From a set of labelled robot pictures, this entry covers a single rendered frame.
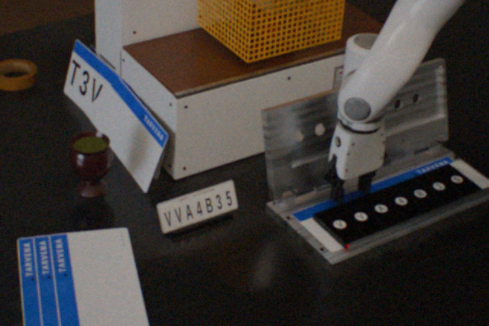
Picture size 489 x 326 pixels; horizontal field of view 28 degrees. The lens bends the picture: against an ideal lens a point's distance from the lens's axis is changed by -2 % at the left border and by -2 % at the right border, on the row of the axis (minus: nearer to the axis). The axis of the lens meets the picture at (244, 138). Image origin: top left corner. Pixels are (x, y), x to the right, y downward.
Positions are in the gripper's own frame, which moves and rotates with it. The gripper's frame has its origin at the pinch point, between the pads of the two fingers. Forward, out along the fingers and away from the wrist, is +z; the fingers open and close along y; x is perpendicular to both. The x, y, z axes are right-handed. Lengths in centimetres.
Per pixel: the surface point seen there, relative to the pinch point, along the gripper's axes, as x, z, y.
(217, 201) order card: 9.9, 0.8, -23.5
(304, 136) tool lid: 8.1, -9.4, -6.1
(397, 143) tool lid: 5.0, -2.7, 15.5
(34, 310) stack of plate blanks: -8, -6, -67
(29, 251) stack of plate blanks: 5, -6, -62
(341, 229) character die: -7.7, 1.1, -8.1
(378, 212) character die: -7.1, 1.1, 1.2
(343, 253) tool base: -12.6, 2.0, -11.1
